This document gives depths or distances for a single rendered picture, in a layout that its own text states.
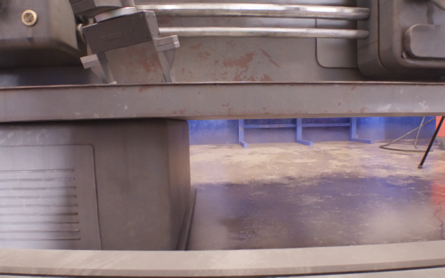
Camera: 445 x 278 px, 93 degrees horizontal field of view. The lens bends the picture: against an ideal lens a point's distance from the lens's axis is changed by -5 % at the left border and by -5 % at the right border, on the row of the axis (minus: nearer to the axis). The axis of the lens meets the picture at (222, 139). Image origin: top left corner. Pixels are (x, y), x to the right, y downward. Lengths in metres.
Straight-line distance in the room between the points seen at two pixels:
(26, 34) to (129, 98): 0.24
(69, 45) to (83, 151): 0.24
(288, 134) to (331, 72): 3.41
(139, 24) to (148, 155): 0.29
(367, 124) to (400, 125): 0.68
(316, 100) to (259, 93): 0.12
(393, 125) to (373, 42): 4.50
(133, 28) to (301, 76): 0.45
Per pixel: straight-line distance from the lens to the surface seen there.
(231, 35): 0.59
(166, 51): 0.47
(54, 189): 0.69
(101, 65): 0.53
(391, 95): 0.60
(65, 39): 0.60
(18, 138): 0.72
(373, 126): 4.89
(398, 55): 0.63
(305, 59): 0.70
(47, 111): 0.55
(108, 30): 0.49
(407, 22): 0.66
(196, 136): 3.86
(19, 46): 0.62
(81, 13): 0.45
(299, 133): 4.03
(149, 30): 0.46
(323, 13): 0.66
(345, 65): 0.75
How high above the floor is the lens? 0.39
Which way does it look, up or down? 4 degrees down
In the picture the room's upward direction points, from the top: 1 degrees counter-clockwise
